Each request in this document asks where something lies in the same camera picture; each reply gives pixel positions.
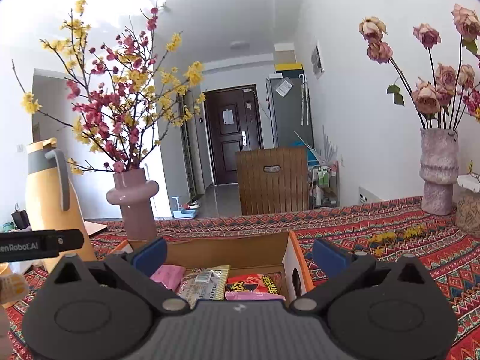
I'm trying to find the pink snack packet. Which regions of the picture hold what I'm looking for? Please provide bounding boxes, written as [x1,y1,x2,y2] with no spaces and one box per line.
[150,264,186,292]

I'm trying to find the red black noodle packet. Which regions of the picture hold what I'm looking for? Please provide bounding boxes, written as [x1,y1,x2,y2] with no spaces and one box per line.
[225,272,281,295]

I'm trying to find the yellow thermos jug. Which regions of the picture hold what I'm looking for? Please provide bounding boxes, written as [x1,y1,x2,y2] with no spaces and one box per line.
[25,137,97,262]

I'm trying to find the red orange cardboard box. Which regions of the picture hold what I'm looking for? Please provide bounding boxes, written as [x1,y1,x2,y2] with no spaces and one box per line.
[108,230,315,307]

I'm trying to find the pink glass vase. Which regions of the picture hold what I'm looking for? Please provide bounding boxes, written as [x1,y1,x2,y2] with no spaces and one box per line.
[106,168,160,242]

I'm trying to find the fallen yellow petals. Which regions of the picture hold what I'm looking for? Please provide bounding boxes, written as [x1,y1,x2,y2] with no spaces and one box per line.
[368,224,427,258]

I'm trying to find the patterned red tablecloth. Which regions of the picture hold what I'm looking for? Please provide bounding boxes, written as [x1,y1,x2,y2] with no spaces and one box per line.
[3,194,480,360]

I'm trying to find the brown wooden chair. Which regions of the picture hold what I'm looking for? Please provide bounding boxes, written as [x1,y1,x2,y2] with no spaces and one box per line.
[236,146,309,215]

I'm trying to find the clear cereal container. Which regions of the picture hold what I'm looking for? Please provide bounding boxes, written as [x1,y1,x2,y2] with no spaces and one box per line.
[456,172,480,238]

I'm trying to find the textured lilac vase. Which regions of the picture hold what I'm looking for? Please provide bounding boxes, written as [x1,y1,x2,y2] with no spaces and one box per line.
[419,128,459,216]

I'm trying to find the grey refrigerator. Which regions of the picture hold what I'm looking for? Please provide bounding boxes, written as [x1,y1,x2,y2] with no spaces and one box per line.
[266,77,314,148]

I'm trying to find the pink yellow blossom branches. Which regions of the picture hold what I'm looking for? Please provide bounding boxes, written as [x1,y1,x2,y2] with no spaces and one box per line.
[10,0,208,175]

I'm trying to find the dark brown entry door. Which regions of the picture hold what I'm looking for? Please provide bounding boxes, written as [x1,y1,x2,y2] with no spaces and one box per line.
[204,85,263,185]

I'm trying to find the dried pink roses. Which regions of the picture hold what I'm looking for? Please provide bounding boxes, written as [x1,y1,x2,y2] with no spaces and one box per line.
[359,3,479,132]

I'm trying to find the yellow box atop fridge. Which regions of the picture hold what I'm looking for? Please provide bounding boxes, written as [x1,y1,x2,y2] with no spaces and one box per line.
[275,63,304,72]

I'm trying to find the wire storage rack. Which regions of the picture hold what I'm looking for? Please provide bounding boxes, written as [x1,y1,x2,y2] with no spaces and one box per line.
[307,161,340,210]

